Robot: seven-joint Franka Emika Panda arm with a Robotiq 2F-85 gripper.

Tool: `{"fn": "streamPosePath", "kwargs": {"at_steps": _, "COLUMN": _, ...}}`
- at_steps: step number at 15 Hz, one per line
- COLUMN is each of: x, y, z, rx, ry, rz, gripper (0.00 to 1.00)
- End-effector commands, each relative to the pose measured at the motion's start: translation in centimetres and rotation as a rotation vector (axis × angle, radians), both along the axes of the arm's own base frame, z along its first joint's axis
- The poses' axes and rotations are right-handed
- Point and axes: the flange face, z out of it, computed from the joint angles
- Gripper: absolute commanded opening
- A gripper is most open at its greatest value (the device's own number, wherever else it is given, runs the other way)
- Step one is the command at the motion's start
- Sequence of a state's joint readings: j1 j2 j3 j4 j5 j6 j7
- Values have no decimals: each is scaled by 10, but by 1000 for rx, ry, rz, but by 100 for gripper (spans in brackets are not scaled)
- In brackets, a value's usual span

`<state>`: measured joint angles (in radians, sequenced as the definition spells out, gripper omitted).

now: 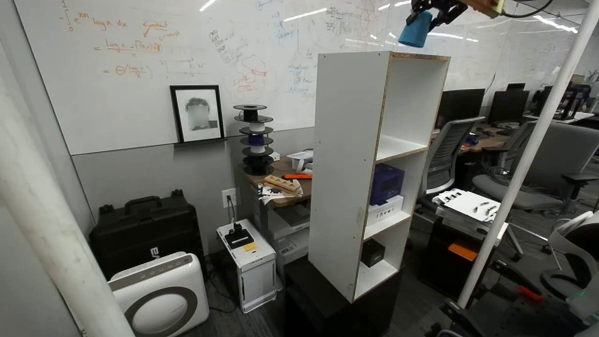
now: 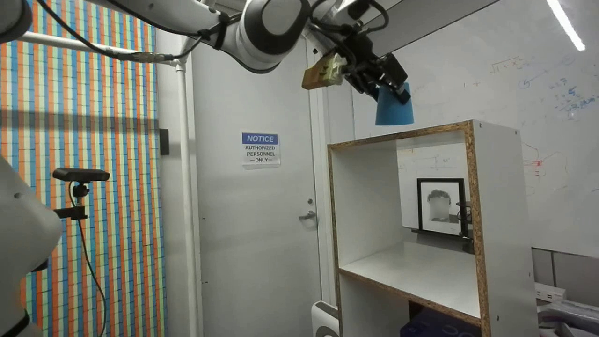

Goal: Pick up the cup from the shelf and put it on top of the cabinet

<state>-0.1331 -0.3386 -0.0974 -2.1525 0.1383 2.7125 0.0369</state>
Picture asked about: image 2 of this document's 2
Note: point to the colourful striped wall panel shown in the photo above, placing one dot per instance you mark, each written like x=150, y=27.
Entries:
x=81, y=113

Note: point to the white cabinet with wood edges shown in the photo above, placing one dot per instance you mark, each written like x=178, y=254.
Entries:
x=498, y=218

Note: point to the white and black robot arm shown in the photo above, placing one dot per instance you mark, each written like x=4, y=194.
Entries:
x=268, y=25

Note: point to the long ceiling light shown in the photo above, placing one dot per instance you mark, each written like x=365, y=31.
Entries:
x=563, y=23

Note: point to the blue and white notice sign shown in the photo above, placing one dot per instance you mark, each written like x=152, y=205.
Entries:
x=260, y=151

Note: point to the white rounded machine housing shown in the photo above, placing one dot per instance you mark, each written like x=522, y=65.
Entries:
x=24, y=237

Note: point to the blue cup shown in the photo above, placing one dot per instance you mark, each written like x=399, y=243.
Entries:
x=393, y=113

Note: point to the white door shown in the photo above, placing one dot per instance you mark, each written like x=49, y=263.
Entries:
x=249, y=250

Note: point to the black wall box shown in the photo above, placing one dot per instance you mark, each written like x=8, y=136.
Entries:
x=163, y=141

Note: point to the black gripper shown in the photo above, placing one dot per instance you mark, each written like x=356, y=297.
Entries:
x=365, y=59

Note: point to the dark blue box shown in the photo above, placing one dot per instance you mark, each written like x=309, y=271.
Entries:
x=436, y=327

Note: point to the black framed portrait photo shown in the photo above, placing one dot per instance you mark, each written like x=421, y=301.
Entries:
x=440, y=207

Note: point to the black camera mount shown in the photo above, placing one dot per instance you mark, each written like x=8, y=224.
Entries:
x=75, y=203

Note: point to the white rounded appliance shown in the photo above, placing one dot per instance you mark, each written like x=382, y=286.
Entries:
x=324, y=319

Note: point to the grey partition panel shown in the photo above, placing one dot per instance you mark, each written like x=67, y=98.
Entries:
x=573, y=274

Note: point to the black stereo camera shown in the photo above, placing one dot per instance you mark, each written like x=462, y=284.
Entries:
x=81, y=175

